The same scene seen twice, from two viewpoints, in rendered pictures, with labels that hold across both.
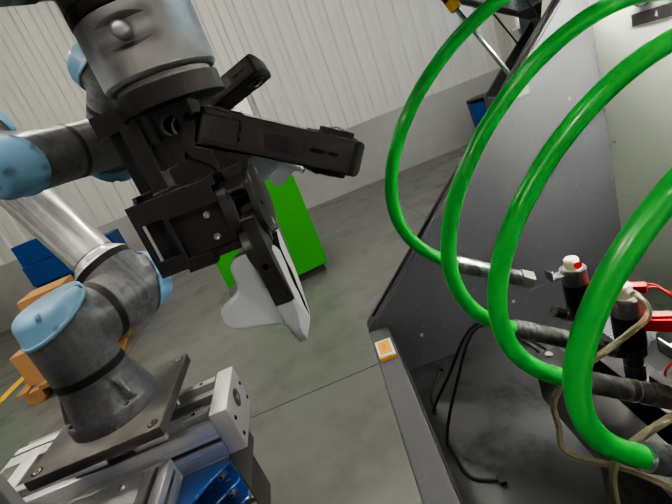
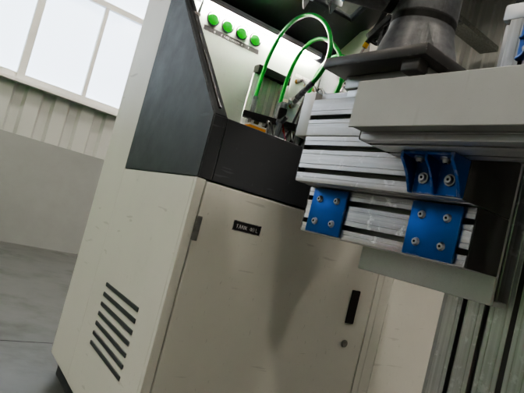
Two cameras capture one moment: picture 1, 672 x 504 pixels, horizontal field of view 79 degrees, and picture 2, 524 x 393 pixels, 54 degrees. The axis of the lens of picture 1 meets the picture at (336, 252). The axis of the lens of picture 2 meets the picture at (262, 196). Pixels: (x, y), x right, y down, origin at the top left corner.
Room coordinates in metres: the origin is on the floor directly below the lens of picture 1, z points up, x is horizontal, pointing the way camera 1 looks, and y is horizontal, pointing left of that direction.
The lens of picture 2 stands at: (1.33, 1.09, 0.71)
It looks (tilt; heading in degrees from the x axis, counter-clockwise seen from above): 4 degrees up; 236
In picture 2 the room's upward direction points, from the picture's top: 14 degrees clockwise
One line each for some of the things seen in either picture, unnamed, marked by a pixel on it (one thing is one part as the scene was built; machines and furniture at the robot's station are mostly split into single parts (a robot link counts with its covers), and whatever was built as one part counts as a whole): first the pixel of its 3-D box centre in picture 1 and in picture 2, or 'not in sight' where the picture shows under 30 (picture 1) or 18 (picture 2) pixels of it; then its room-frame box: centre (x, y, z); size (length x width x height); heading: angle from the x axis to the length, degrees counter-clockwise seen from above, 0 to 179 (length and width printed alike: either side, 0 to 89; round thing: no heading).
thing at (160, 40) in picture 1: (150, 55); not in sight; (0.30, 0.07, 1.45); 0.08 x 0.08 x 0.05
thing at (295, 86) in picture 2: not in sight; (300, 107); (0.16, -0.50, 1.20); 0.13 x 0.03 x 0.31; 178
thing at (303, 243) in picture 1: (254, 221); not in sight; (4.04, 0.65, 0.65); 0.95 x 0.86 x 1.30; 101
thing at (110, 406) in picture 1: (102, 387); (416, 49); (0.65, 0.47, 1.09); 0.15 x 0.15 x 0.10
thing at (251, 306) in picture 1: (260, 307); not in sight; (0.29, 0.07, 1.26); 0.06 x 0.03 x 0.09; 88
